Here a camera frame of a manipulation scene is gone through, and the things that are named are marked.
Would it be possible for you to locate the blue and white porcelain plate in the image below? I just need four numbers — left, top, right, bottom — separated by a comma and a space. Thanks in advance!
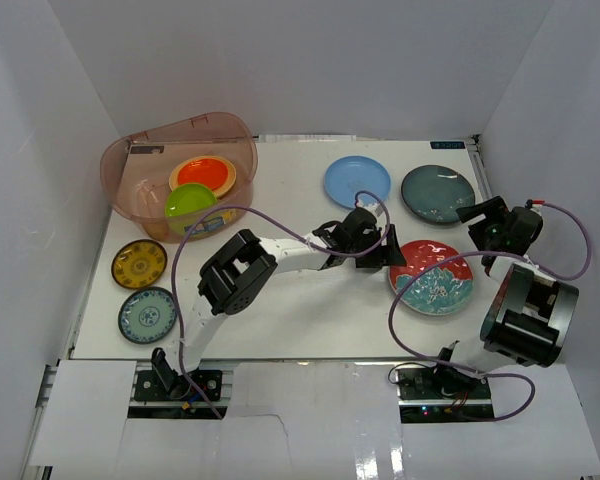
117, 287, 177, 345

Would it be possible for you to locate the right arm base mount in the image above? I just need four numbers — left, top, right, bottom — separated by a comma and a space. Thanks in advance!
387, 362, 495, 425

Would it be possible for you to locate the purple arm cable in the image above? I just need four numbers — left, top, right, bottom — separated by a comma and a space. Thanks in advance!
170, 190, 392, 420
387, 202, 594, 423

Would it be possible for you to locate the red plate with teal waves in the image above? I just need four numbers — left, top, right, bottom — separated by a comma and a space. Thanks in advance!
388, 240, 474, 316

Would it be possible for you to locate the yellow and black patterned plate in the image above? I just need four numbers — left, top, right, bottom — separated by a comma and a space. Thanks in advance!
111, 239, 168, 290

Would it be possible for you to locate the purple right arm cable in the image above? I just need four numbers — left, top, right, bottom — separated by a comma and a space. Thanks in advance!
387, 202, 594, 423

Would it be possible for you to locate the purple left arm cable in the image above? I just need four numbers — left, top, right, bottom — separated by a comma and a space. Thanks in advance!
170, 190, 392, 420

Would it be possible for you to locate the beige plastic plate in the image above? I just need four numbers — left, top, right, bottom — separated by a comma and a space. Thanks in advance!
168, 155, 237, 198

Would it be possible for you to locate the dark teal ceramic plate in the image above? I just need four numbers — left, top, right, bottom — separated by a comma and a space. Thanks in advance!
400, 165, 476, 225

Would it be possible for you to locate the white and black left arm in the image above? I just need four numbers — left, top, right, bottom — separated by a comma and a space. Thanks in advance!
151, 207, 407, 400

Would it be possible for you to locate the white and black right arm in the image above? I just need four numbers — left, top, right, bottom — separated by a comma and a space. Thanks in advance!
431, 196, 579, 399

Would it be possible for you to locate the small blue label sticker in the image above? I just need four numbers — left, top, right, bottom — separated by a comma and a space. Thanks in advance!
430, 141, 466, 150

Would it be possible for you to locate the lime green plastic plate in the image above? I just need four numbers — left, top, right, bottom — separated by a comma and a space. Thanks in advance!
164, 183, 218, 218

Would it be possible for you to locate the orange plastic plate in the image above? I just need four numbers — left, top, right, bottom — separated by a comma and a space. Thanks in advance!
176, 157, 229, 190

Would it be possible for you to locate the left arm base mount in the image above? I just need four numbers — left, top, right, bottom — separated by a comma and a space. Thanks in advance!
127, 369, 233, 420

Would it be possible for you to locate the pink translucent plastic bin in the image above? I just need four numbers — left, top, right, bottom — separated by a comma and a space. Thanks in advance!
100, 112, 258, 243

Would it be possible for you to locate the light blue plastic plate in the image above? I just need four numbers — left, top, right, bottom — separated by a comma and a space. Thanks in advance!
323, 156, 391, 209

